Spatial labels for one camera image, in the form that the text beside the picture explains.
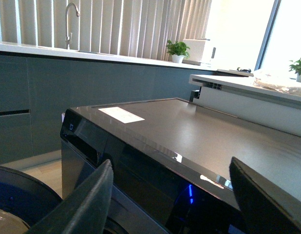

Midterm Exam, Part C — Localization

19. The washing machine door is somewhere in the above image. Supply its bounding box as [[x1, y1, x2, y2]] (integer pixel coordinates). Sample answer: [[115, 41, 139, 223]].
[[0, 166, 62, 234]]

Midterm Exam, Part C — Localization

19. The grey front-load washing machine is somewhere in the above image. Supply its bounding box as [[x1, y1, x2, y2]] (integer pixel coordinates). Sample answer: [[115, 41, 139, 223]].
[[60, 98, 301, 234]]

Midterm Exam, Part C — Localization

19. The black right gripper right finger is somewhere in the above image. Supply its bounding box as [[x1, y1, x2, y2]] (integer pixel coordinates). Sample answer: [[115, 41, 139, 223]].
[[229, 157, 301, 234]]

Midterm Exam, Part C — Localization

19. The black gas stove burner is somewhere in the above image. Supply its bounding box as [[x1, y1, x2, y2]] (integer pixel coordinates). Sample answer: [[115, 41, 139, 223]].
[[237, 67, 252, 73]]

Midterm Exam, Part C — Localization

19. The plastic wrapped item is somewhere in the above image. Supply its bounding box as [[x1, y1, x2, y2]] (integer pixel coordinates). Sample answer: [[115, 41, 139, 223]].
[[253, 69, 301, 97]]

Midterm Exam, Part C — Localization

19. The grey kitchen cabinet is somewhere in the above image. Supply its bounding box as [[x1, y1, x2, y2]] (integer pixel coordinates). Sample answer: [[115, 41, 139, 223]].
[[0, 42, 215, 164]]

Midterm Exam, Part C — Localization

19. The grey side cabinet panel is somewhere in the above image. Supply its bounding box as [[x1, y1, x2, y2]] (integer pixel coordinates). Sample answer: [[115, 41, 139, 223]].
[[189, 75, 301, 137]]

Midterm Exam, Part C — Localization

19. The chrome kitchen faucet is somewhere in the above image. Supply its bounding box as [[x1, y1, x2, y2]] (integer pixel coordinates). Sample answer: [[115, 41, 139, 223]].
[[65, 2, 80, 50]]

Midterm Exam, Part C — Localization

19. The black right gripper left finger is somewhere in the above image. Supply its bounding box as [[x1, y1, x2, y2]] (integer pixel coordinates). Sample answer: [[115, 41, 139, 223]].
[[27, 159, 113, 234]]

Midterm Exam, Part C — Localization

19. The small potted green plant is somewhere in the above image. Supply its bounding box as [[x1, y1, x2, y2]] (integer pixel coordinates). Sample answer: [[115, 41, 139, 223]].
[[166, 40, 190, 63]]

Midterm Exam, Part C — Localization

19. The white countertop appliance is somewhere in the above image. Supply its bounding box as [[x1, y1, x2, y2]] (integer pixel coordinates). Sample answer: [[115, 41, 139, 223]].
[[183, 39, 216, 66]]

